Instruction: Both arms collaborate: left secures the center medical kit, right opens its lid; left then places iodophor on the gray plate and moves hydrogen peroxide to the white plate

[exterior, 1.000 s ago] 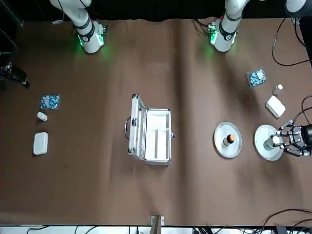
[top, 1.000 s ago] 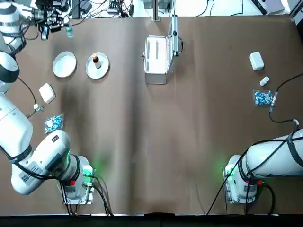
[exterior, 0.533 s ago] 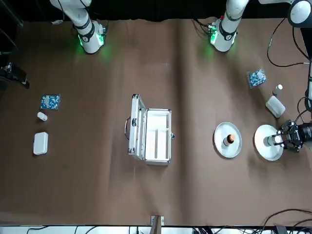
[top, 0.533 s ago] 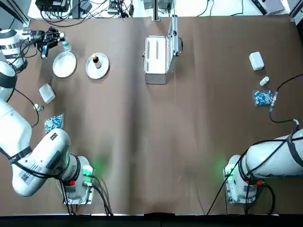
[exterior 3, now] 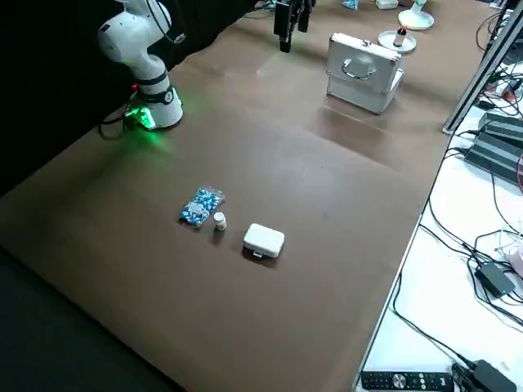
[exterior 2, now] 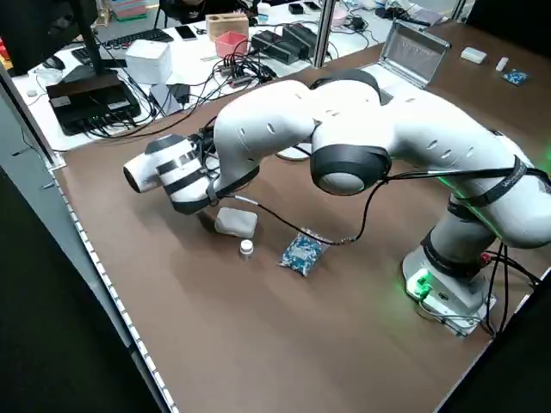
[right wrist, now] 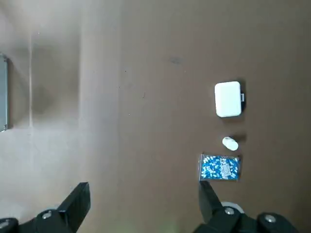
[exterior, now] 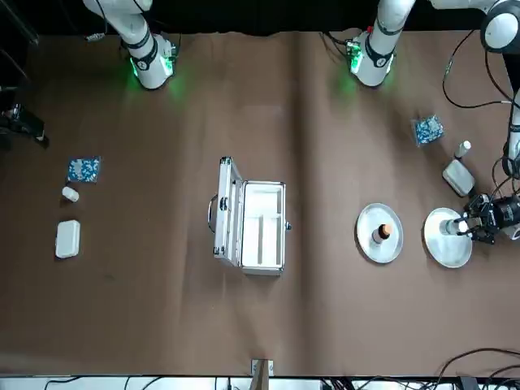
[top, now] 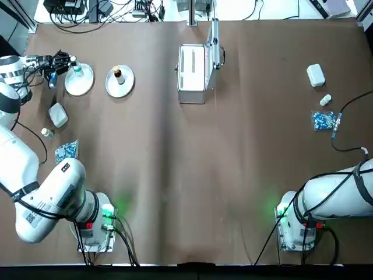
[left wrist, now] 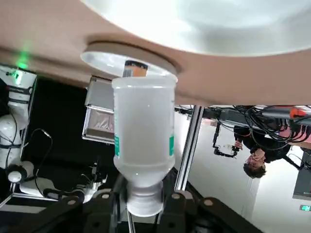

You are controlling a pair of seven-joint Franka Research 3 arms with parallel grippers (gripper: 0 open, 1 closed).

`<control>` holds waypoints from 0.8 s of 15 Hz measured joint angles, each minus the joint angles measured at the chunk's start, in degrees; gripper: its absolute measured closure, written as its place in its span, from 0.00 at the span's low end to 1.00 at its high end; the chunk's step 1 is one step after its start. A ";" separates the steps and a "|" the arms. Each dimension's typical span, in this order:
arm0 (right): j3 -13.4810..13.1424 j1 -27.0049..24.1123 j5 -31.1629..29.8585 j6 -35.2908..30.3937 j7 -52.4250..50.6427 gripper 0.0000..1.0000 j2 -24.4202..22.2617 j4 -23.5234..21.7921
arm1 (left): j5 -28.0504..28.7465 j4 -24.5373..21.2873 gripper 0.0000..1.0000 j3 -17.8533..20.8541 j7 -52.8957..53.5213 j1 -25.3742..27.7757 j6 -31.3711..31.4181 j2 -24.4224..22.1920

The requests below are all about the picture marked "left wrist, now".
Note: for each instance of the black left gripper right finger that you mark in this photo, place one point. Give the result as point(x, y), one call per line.
point(189, 218)

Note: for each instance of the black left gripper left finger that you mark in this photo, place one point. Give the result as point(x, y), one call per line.
point(97, 213)

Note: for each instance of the white hydrogen peroxide bottle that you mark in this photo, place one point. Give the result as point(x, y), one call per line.
point(143, 116)

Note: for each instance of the brown iodophor bottle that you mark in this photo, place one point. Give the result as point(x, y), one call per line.
point(136, 69)

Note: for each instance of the gray round plate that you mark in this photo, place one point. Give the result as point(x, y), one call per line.
point(104, 60)

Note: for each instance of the white round plate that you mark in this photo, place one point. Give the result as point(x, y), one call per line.
point(218, 24)

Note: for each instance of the person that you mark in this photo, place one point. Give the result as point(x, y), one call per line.
point(262, 150)

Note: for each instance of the black power supply box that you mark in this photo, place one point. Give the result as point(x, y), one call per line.
point(233, 114)

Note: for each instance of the green exit sign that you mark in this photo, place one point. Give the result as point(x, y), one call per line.
point(305, 208)

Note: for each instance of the aluminium camera post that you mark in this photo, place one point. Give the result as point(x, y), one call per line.
point(190, 145)

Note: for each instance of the black handheld camera rig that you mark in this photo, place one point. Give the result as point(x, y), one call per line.
point(219, 145)

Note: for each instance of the dark wall cabinet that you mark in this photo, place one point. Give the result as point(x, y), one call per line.
point(302, 184)

